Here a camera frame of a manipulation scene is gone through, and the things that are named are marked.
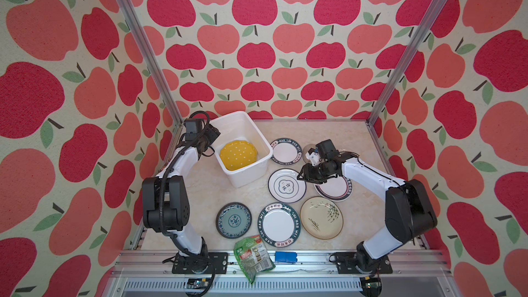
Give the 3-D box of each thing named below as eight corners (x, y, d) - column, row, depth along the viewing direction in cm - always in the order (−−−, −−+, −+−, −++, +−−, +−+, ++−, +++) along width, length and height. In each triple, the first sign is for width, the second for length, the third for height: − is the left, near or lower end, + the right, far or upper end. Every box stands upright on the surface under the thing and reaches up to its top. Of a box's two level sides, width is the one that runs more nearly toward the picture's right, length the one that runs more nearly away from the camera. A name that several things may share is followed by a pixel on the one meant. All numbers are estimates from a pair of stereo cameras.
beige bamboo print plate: (302, 239, 81) (303, 237, 79) (298, 198, 92) (299, 196, 90) (345, 239, 81) (347, 237, 79) (335, 198, 92) (337, 196, 90)
